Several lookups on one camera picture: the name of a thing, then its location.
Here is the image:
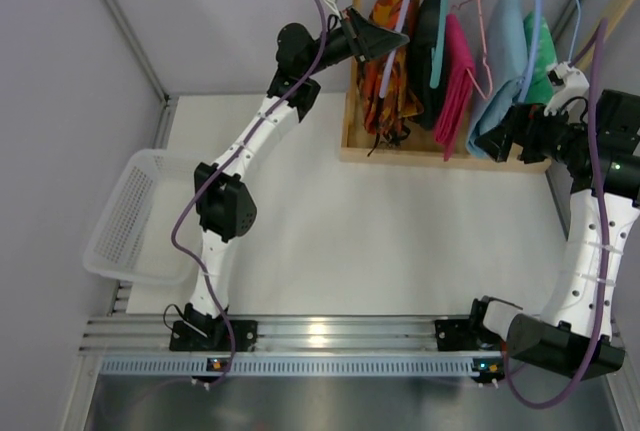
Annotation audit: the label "white plastic basket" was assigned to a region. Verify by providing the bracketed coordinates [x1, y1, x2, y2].
[82, 149, 204, 286]

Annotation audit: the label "wooden clothes rack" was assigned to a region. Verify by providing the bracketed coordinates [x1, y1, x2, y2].
[339, 0, 639, 174]

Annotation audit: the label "green tie-dye garment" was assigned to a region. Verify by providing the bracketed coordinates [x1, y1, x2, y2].
[524, 16, 557, 104]

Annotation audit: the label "lilac plastic hanger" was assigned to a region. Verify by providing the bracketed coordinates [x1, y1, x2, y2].
[377, 0, 425, 100]

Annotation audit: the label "teal plastic hanger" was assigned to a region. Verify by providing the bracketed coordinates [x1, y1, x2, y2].
[429, 0, 448, 89]

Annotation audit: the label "light blue trousers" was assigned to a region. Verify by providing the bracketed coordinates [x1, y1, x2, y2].
[466, 0, 528, 159]

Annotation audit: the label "pink wire hanger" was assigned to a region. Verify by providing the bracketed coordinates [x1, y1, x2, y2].
[451, 0, 494, 101]

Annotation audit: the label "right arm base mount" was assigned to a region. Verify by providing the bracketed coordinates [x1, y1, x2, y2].
[434, 318, 497, 352]

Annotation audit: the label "black trousers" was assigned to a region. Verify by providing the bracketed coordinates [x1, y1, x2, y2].
[407, 0, 447, 130]

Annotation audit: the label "blue plastic hanger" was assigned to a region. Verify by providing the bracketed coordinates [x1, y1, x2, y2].
[516, 0, 543, 104]

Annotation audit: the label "orange camouflage trousers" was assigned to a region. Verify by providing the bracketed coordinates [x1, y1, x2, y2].
[358, 0, 423, 148]

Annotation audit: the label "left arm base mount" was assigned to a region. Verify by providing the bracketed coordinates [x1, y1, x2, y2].
[169, 319, 258, 352]

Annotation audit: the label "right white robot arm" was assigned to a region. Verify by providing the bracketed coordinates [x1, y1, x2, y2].
[468, 90, 639, 379]

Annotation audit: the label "grey slotted cable duct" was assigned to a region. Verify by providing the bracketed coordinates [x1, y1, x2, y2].
[100, 353, 501, 377]

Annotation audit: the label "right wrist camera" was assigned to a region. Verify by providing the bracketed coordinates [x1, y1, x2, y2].
[544, 62, 590, 116]

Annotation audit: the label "magenta trousers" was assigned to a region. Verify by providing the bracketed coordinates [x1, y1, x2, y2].
[434, 13, 475, 162]

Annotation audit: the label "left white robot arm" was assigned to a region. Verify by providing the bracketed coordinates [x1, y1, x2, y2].
[183, 7, 409, 338]

